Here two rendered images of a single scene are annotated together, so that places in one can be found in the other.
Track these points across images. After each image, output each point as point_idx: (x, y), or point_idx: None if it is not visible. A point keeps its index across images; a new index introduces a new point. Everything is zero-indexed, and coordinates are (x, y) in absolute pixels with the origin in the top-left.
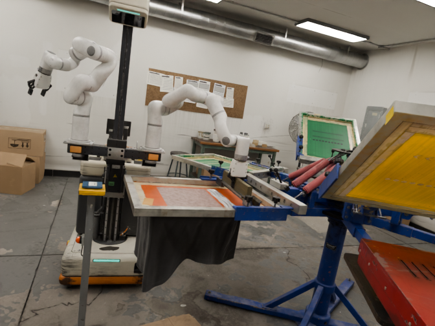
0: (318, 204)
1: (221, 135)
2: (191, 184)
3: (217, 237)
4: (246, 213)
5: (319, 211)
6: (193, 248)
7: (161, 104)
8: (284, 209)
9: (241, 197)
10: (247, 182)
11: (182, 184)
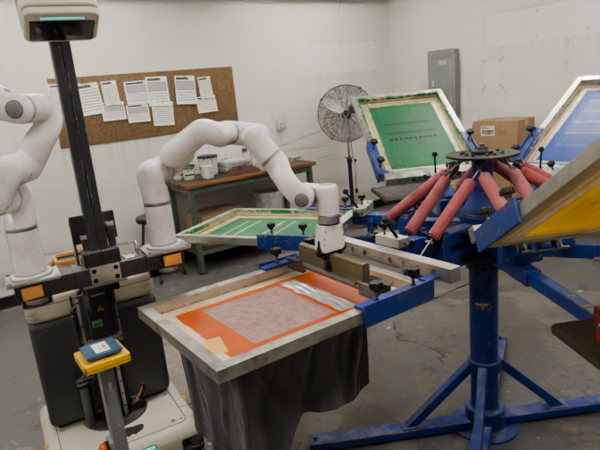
0: None
1: (291, 193)
2: (252, 284)
3: (340, 361)
4: (380, 310)
5: (456, 260)
6: (311, 393)
7: (160, 164)
8: (429, 283)
9: (354, 285)
10: None
11: (237, 288)
